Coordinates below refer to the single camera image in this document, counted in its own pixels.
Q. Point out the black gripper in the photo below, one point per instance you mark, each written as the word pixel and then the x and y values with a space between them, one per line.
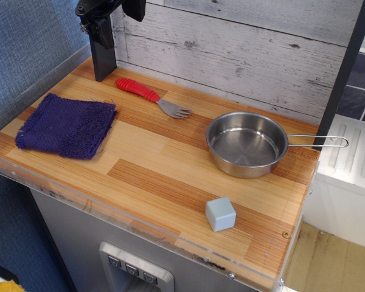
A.
pixel 93 17

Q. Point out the steel bowl with wire handle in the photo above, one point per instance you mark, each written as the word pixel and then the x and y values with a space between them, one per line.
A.
pixel 250 145

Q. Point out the purple folded cloth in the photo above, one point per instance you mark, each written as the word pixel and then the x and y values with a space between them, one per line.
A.
pixel 69 128

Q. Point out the grey blue cube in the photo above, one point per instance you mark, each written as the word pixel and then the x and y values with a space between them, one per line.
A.
pixel 220 214

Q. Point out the silver dispenser panel with buttons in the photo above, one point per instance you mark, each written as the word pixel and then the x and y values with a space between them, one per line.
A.
pixel 127 272

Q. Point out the white ribbed appliance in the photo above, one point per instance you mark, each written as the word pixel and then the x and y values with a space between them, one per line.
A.
pixel 336 203

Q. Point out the yellow object at corner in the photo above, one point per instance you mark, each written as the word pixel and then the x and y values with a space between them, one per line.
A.
pixel 10 286

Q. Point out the red handled metal fork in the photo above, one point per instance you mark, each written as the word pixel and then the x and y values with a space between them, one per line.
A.
pixel 169 108

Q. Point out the dark vertical post right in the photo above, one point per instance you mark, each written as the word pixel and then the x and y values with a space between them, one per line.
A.
pixel 347 64

